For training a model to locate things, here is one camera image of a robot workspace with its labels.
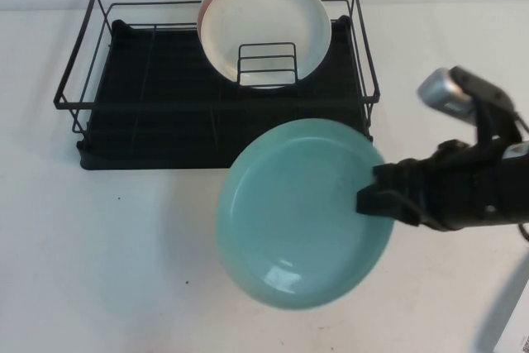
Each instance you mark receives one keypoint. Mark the grey stand post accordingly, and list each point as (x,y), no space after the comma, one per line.
(508,320)

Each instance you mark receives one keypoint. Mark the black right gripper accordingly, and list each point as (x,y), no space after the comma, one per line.
(454,187)

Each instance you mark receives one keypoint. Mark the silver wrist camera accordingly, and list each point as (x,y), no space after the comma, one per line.
(444,94)

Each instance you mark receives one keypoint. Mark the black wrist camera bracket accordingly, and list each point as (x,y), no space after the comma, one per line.
(487,92)

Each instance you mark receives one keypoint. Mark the cream round plate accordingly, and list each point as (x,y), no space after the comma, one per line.
(264,14)

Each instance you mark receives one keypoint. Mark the teal round plate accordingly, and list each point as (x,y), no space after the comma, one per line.
(297,204)

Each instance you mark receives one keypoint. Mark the black plastic drain tray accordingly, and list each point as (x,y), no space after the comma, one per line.
(165,154)

